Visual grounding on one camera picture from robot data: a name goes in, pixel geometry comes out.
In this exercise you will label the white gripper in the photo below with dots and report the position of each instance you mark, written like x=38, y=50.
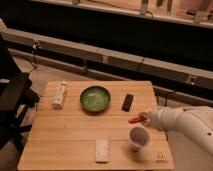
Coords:
x=154, y=116

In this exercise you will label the red orange pepper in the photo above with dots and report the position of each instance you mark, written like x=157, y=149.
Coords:
x=135, y=120

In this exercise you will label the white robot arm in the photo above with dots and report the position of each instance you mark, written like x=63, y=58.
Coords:
x=195, y=123

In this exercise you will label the white ceramic cup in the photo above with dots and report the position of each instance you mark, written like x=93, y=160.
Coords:
x=138, y=138

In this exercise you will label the green ceramic bowl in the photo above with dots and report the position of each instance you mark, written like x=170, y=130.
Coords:
x=95, y=99

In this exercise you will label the black rectangular block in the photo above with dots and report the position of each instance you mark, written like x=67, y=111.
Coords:
x=127, y=102

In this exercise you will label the white rectangular sponge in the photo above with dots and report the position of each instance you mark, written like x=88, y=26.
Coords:
x=102, y=151

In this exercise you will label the wooden table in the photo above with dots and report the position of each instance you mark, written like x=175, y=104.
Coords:
x=65, y=139

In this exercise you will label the white plastic bottle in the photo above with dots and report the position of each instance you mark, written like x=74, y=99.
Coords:
x=60, y=96

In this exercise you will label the black stand equipment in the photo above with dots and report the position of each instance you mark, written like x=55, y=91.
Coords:
x=16, y=96

